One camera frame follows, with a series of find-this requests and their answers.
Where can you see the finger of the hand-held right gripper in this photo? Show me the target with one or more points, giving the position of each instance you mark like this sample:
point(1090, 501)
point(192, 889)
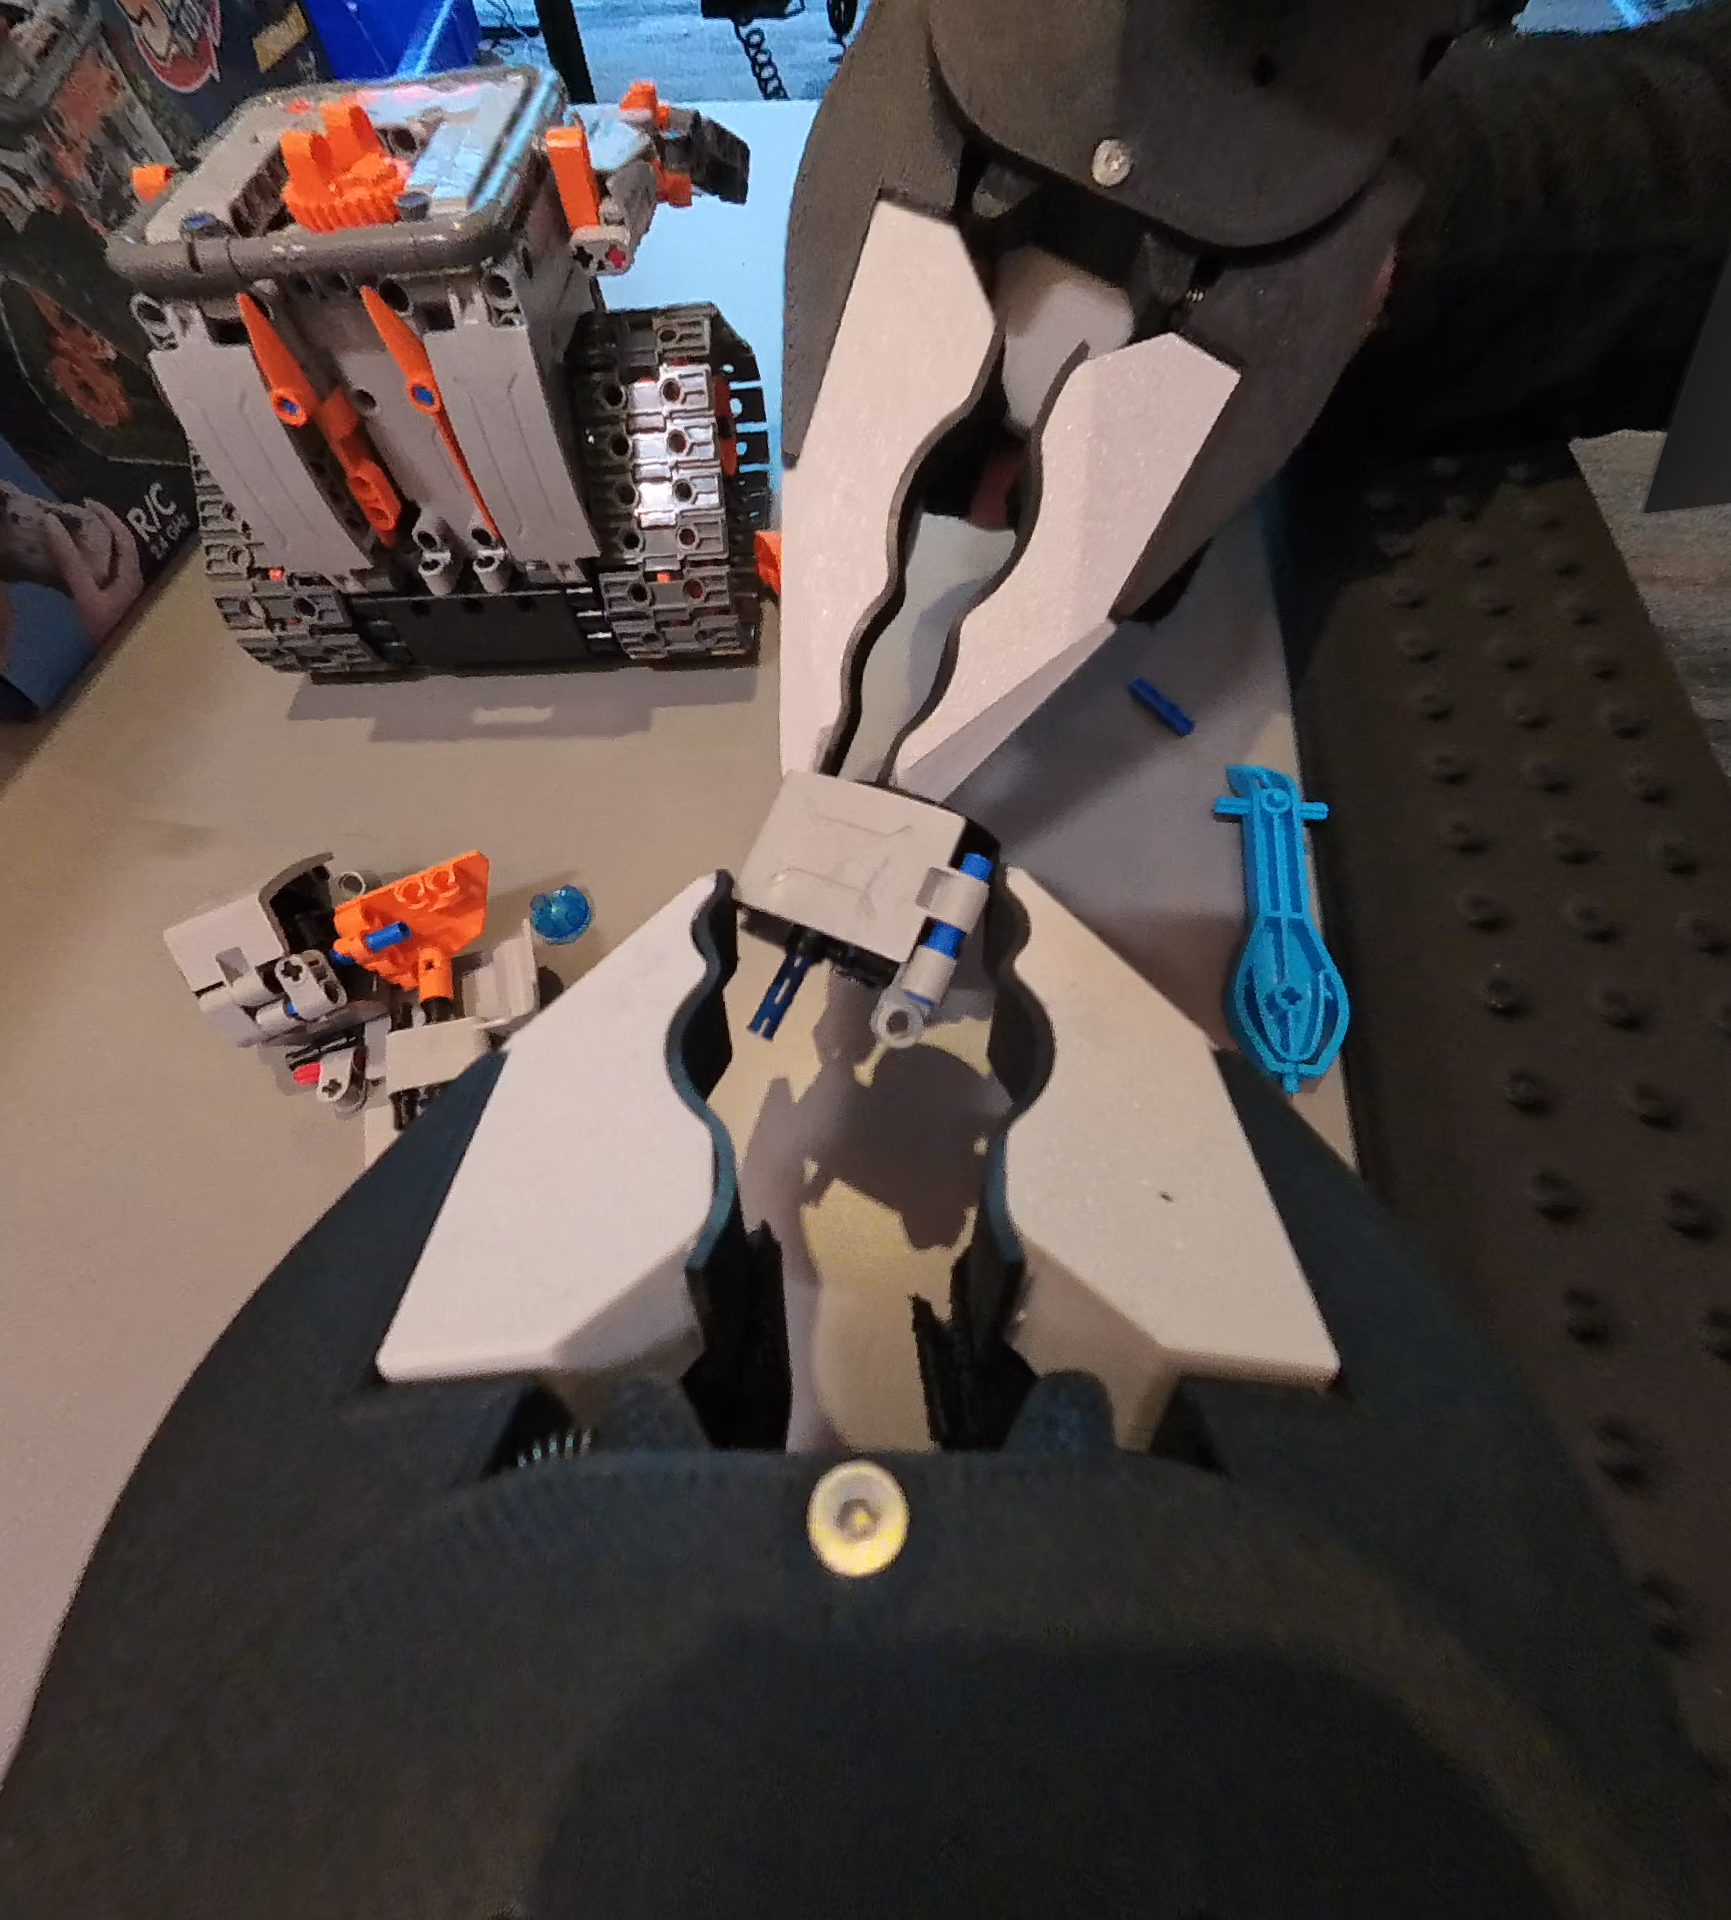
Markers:
point(1107, 510)
point(868, 419)

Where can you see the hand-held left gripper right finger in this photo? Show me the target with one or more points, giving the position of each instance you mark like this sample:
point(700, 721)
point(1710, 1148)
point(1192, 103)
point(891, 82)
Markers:
point(1163, 1199)

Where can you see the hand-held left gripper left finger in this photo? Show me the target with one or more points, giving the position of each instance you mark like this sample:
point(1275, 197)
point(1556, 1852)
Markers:
point(549, 1199)

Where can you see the orange wedge brick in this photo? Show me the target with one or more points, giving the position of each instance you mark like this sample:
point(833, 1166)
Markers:
point(767, 561)

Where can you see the blue connector pin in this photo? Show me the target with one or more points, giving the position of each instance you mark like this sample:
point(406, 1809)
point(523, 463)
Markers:
point(1158, 705)

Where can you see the light blue paddle piece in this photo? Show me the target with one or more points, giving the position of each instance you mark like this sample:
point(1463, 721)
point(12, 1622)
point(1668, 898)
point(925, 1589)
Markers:
point(1287, 962)

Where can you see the blue transparent round stud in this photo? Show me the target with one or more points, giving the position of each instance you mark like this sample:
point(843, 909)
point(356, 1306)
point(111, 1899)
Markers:
point(562, 916)

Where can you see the small grey orange brick assembly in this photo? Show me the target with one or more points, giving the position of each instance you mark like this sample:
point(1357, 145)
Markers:
point(356, 946)

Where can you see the black dimpled foam mat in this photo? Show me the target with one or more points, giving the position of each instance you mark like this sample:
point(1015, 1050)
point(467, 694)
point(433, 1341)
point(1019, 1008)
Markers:
point(1556, 1142)

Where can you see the large grey tracked brick vehicle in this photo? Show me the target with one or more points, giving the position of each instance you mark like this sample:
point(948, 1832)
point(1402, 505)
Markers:
point(416, 387)

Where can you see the blue storage bin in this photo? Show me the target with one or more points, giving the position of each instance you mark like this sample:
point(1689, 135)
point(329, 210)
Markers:
point(384, 33)

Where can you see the blue cardboard box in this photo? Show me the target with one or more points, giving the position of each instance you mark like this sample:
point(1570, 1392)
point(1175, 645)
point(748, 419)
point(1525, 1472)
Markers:
point(23, 363)

